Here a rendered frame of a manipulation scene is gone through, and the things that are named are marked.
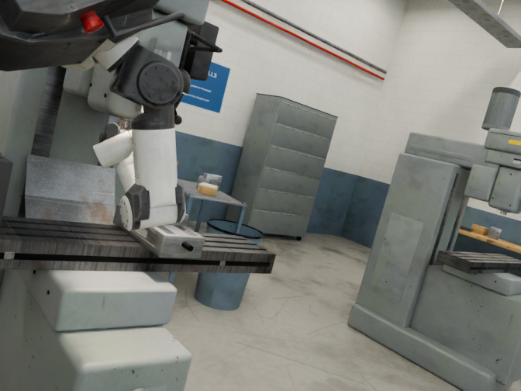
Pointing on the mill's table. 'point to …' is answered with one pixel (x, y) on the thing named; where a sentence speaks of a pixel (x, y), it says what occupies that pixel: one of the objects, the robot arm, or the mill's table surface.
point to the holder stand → (4, 181)
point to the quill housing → (175, 32)
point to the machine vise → (165, 239)
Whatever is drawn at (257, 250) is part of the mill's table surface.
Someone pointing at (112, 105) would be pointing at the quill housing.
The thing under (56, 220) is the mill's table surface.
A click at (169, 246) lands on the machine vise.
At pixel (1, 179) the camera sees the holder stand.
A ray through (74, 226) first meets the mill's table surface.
